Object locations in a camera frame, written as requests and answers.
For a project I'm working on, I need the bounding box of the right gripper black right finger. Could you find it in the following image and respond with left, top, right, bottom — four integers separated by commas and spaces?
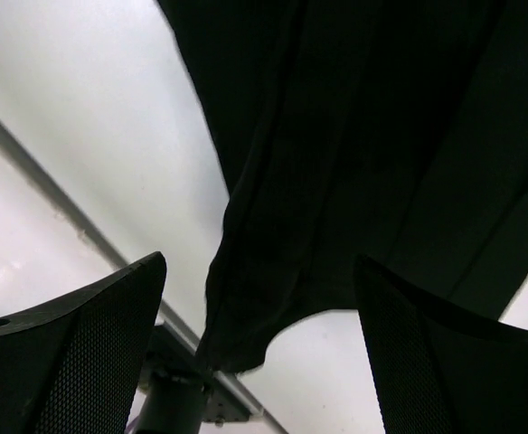
354, 257, 528, 433

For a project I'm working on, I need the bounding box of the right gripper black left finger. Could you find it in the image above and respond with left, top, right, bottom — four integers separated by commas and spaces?
0, 252, 165, 433

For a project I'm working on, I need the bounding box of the black pleated skirt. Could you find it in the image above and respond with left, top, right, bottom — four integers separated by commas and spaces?
160, 1, 528, 373

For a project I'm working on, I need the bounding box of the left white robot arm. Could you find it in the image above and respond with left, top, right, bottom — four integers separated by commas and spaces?
135, 325, 211, 434

